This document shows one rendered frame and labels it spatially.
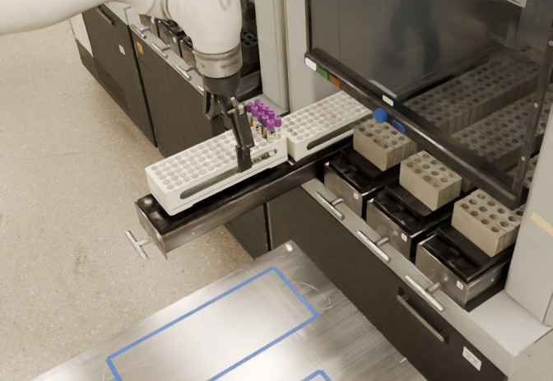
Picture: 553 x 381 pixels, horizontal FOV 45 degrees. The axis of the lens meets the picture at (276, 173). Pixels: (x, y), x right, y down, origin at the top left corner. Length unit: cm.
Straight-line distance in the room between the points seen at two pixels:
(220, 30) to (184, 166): 33
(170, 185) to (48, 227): 139
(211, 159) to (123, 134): 167
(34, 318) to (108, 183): 68
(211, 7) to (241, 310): 54
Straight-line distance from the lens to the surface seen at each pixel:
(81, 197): 278
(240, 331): 118
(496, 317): 133
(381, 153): 143
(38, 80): 359
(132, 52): 252
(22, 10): 105
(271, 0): 162
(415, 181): 138
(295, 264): 127
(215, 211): 141
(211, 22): 120
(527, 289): 131
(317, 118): 154
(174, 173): 138
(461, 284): 129
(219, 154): 142
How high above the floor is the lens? 178
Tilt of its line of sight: 41 degrees down
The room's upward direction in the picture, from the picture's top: 5 degrees counter-clockwise
